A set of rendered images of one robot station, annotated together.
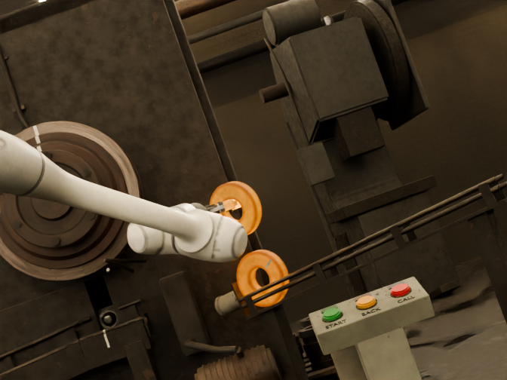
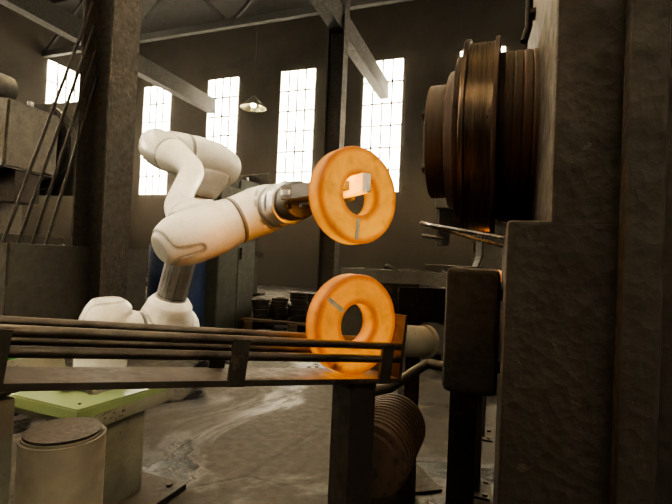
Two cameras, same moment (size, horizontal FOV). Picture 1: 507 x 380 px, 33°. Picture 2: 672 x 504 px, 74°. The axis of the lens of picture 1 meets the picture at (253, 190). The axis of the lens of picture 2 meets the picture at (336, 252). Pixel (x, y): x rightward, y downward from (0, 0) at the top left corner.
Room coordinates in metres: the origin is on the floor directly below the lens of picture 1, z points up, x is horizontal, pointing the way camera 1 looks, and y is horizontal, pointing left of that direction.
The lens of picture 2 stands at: (2.55, -0.62, 0.80)
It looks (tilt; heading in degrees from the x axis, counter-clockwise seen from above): 1 degrees up; 111
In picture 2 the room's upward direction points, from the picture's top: 3 degrees clockwise
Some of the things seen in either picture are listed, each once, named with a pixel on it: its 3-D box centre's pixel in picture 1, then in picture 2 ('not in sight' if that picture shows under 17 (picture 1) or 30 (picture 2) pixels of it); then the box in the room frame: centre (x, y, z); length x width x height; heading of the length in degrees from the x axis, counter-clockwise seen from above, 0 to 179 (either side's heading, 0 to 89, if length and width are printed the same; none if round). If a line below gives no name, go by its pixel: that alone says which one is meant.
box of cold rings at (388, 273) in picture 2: not in sight; (407, 309); (1.78, 3.29, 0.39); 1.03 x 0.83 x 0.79; 5
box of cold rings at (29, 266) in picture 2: not in sight; (47, 291); (-0.96, 2.02, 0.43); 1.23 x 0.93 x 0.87; 89
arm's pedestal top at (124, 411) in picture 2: not in sight; (98, 399); (1.37, 0.46, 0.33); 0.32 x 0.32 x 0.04; 89
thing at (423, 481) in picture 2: not in sight; (406, 381); (2.23, 1.07, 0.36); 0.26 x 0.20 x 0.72; 126
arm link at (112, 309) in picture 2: not in sight; (107, 331); (1.37, 0.48, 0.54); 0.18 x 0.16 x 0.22; 68
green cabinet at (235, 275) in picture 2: not in sight; (220, 259); (-0.27, 3.42, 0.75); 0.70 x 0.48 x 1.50; 91
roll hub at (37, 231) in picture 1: (53, 198); (439, 143); (2.39, 0.54, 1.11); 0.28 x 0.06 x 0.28; 91
